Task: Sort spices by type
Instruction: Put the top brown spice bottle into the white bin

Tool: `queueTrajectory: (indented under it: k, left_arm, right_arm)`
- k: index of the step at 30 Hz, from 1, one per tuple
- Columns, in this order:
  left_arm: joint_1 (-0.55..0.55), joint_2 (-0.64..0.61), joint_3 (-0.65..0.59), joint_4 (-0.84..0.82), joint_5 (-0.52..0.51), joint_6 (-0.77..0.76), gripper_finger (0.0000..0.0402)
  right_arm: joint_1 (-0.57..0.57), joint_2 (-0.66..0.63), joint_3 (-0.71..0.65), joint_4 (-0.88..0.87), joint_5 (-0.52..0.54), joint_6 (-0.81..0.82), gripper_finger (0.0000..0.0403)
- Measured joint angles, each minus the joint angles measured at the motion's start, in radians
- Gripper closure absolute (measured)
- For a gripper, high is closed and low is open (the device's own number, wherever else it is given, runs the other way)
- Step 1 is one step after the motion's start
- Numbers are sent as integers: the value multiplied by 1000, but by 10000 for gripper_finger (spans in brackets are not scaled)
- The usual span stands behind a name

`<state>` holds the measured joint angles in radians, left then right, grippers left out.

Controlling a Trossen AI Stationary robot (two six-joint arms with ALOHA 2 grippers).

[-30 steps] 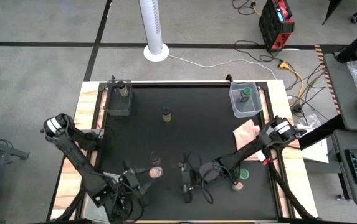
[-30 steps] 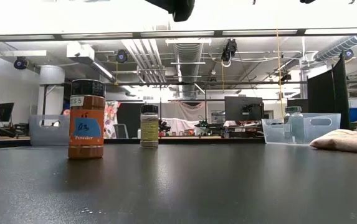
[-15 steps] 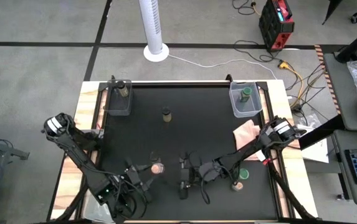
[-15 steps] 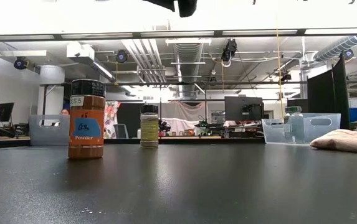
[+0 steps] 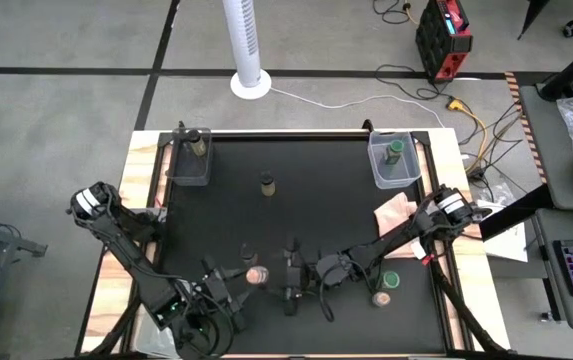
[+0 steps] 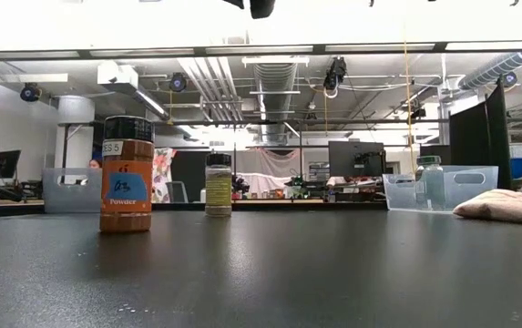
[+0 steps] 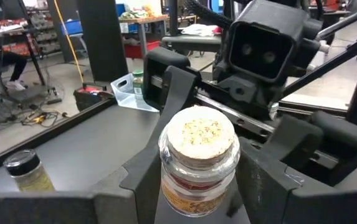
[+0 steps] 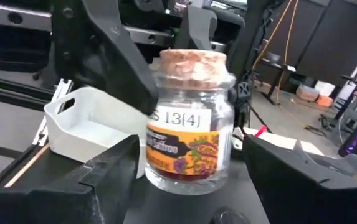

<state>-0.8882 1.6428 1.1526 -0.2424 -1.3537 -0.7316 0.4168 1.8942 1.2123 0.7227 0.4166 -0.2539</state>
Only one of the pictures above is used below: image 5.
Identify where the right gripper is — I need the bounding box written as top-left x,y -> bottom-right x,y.
282,237 -> 318,317

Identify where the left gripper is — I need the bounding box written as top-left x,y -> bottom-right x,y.
202,255 -> 262,333

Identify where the green-lid glass spice jar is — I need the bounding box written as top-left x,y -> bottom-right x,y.
374,270 -> 401,291
380,139 -> 406,169

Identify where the black-lid jar green label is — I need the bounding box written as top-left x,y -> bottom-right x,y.
259,170 -> 278,198
187,128 -> 208,159

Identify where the black table mat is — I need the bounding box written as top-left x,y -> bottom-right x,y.
158,137 -> 447,355

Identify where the pink cloth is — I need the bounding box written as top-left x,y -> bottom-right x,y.
373,191 -> 425,261

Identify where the clear plastic bin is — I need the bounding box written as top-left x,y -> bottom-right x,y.
367,130 -> 423,191
171,127 -> 215,189

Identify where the white paper sheet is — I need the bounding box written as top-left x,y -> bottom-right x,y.
475,199 -> 530,264

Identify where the white tower fan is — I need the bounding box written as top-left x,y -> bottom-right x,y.
221,0 -> 273,100

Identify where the red black power station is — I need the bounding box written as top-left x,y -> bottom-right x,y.
414,0 -> 474,83

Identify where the hazard-striped floor mat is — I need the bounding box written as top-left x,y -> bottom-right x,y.
503,71 -> 550,185

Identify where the black chair leg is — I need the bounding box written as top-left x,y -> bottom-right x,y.
517,0 -> 551,41

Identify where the white red cable tag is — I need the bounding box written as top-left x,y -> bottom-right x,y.
412,241 -> 433,265

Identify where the black cable sleeve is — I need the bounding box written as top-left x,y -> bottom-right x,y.
428,249 -> 507,357
85,294 -> 142,357

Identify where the black table frame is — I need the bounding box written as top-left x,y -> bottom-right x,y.
118,119 -> 472,360

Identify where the white power cable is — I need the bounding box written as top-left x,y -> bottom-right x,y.
269,87 -> 447,129

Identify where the black floor cable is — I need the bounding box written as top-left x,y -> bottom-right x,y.
374,63 -> 455,101
371,0 -> 413,25

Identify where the yellow extension cable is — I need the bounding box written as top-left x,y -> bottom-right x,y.
446,97 -> 490,171

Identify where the black cable bundle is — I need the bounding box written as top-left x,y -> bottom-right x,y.
458,99 -> 525,182

